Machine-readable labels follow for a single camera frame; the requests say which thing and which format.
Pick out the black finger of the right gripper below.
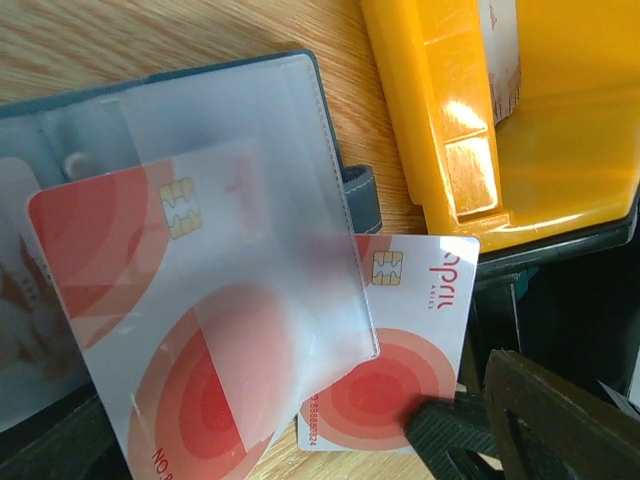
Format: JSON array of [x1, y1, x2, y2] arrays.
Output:
[[404, 392, 503, 480]]

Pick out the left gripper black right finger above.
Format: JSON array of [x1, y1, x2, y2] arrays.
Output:
[[484, 350, 639, 479]]

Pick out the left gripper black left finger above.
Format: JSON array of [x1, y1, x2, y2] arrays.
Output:
[[1, 392, 130, 479]]

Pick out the white pink blossom card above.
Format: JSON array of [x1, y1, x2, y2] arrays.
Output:
[[0, 157, 84, 381]]

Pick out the red circle april card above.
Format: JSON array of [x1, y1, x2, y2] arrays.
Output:
[[297, 234, 480, 452]]

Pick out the teal card holder wallet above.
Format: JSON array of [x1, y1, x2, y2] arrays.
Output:
[[1, 51, 381, 454]]

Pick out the black bin with teal cards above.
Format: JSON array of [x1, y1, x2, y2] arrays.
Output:
[[459, 202, 639, 405]]

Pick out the white pink card stack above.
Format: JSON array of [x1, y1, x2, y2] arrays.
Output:
[[478, 0, 521, 123]]

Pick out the yellow plastic bin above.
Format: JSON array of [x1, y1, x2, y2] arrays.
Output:
[[361, 1, 639, 252]]

